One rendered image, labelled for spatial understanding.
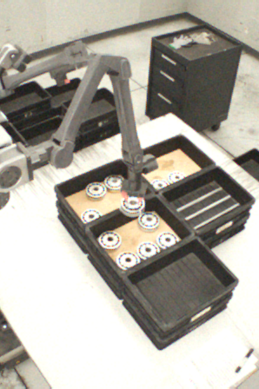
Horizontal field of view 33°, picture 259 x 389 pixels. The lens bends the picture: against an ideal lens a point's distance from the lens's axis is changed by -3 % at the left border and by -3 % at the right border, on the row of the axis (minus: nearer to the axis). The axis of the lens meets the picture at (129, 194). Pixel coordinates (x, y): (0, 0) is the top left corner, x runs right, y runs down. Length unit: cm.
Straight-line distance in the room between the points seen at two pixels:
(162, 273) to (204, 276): 19
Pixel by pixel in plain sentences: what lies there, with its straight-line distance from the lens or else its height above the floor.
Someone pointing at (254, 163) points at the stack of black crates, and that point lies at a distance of 347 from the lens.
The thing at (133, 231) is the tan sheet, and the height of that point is 83.
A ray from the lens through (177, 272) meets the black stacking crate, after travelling 199.
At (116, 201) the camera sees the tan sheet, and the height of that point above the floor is 83.
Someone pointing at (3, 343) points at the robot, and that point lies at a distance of 249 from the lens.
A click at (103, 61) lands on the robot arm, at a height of 171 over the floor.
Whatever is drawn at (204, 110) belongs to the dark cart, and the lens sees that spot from 376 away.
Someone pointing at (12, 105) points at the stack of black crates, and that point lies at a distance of 352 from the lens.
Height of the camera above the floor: 246
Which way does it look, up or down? 46 degrees down
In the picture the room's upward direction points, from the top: 4 degrees clockwise
